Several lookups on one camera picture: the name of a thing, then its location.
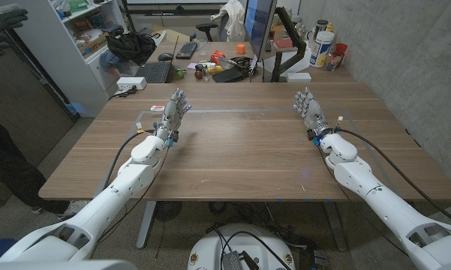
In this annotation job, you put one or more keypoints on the white shelf unit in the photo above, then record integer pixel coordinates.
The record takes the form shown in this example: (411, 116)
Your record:
(56, 48)

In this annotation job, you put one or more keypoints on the whiteboard with black frame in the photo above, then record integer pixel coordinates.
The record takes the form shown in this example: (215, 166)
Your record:
(172, 1)

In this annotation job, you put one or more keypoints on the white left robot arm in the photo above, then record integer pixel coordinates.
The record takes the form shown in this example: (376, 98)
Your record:
(112, 195)

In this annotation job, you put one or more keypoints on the glass jar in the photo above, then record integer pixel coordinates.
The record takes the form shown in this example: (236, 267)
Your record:
(332, 62)

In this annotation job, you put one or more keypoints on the black keyboard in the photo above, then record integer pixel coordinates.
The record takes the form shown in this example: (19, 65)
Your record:
(187, 50)

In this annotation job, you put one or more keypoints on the white sneaker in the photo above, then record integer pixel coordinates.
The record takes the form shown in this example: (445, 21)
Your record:
(75, 208)

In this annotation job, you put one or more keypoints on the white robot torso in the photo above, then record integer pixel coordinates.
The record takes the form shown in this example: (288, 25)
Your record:
(210, 247)

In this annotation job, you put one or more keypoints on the white wipes canister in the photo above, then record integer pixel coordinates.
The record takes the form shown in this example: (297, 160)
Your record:
(320, 50)

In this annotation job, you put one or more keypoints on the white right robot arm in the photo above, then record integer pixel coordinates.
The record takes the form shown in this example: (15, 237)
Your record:
(382, 206)

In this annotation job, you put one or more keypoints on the dark brown cabinet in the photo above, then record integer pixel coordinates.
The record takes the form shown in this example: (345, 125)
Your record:
(30, 105)

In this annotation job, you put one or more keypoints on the red book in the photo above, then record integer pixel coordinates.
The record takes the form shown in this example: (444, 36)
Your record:
(283, 43)

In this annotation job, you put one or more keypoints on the yellow bottle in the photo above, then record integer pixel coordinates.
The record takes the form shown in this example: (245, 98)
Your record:
(329, 27)

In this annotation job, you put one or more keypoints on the white red toothpaste box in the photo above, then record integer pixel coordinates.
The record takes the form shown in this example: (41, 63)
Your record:
(157, 108)

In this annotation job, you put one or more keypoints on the red cup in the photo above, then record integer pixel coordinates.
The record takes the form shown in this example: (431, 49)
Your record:
(341, 48)

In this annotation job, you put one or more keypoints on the small white box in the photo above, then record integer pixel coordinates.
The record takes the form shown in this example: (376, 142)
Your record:
(298, 77)

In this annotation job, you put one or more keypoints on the grey table leg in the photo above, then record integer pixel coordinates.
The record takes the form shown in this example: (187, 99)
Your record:
(334, 225)
(145, 225)

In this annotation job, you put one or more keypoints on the black flat tablet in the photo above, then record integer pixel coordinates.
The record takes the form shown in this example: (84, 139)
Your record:
(227, 75)

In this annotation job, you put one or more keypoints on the black stool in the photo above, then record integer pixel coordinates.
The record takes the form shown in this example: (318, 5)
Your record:
(206, 27)

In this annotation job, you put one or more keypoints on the cardboard box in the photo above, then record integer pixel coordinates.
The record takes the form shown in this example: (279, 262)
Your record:
(94, 44)

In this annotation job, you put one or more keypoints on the clear plastic cup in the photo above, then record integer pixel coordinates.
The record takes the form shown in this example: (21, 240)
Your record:
(203, 47)

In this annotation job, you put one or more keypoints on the dark red ball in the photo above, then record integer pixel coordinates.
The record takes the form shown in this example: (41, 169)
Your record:
(198, 75)

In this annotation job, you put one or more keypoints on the black computer mouse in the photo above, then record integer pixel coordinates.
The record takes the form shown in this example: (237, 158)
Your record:
(165, 57)

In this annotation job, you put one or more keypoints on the white jacket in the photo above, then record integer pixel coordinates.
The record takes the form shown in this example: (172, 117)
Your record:
(234, 20)

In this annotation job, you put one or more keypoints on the black computer monitor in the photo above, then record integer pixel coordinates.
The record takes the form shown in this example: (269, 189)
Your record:
(259, 26)

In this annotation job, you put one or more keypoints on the red orange crumpled object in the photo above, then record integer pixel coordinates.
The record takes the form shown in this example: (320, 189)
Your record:
(217, 57)

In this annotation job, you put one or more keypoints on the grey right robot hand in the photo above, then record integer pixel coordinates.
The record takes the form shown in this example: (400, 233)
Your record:
(315, 114)

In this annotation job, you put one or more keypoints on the orange cube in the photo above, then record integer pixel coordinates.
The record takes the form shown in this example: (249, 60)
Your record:
(241, 49)

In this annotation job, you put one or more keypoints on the black bag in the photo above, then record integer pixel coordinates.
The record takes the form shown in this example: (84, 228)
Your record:
(131, 47)

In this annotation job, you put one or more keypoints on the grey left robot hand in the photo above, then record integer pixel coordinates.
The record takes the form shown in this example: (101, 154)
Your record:
(170, 116)

